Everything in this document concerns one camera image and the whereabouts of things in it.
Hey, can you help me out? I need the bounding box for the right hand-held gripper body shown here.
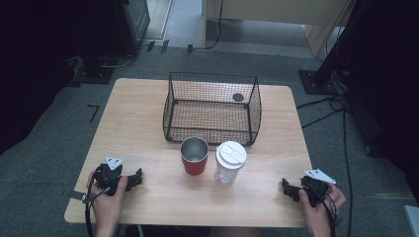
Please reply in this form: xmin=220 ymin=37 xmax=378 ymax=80
xmin=299 ymin=168 xmax=337 ymax=208

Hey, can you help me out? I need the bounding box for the long black floor cable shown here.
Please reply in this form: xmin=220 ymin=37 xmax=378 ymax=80
xmin=341 ymin=107 xmax=354 ymax=237

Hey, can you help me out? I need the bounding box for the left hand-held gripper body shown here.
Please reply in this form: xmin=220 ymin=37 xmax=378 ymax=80
xmin=93 ymin=156 xmax=126 ymax=197

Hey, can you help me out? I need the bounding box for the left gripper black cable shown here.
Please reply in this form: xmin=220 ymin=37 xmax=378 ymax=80
xmin=84 ymin=166 xmax=113 ymax=237

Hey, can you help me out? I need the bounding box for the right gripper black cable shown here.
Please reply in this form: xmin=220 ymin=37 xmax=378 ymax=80
xmin=307 ymin=179 xmax=338 ymax=237

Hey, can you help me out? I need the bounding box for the beige wooden furniture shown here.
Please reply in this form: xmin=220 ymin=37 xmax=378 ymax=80
xmin=201 ymin=0 xmax=358 ymax=58

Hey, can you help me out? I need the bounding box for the red steel-lined cup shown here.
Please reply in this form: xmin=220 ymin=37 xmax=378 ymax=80
xmin=179 ymin=135 xmax=210 ymax=177

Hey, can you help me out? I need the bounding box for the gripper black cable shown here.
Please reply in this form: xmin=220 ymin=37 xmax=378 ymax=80
xmin=84 ymin=166 xmax=113 ymax=237
xmin=307 ymin=179 xmax=338 ymax=237

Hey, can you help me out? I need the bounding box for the black floor base plate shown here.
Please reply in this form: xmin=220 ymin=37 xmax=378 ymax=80
xmin=67 ymin=54 xmax=116 ymax=87

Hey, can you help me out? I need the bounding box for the dark curtain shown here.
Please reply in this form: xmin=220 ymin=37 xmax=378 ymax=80
xmin=340 ymin=0 xmax=419 ymax=203
xmin=0 ymin=0 xmax=117 ymax=156

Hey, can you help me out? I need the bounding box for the person's right hand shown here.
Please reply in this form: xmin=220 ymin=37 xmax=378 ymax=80
xmin=297 ymin=182 xmax=347 ymax=232

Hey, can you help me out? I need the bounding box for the person's left hand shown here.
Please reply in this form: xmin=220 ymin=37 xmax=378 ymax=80
xmin=86 ymin=172 xmax=129 ymax=229

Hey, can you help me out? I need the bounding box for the grey tape piece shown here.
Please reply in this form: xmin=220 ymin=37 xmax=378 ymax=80
xmin=61 ymin=189 xmax=88 ymax=200

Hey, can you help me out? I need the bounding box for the black wire mesh basket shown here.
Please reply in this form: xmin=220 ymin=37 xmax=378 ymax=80
xmin=162 ymin=71 xmax=263 ymax=147

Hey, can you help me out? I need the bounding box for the looped black floor cable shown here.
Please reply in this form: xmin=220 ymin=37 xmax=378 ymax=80
xmin=98 ymin=52 xmax=137 ymax=70

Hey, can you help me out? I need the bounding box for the black metal stand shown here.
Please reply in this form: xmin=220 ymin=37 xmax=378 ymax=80
xmin=297 ymin=0 xmax=375 ymax=97

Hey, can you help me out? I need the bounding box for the black hanging cable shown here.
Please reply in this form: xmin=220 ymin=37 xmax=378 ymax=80
xmin=203 ymin=0 xmax=225 ymax=51

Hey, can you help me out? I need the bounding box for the bundle of black floor cables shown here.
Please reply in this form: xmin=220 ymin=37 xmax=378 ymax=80
xmin=295 ymin=94 xmax=350 ymax=130

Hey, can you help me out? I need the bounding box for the black cabinet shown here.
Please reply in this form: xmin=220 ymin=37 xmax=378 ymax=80
xmin=113 ymin=0 xmax=151 ymax=57

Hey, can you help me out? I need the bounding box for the white flat object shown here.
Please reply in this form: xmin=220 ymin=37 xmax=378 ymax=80
xmin=402 ymin=203 xmax=419 ymax=237

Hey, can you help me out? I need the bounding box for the clear cup with white lid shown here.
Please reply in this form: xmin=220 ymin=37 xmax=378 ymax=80
xmin=214 ymin=140 xmax=248 ymax=186

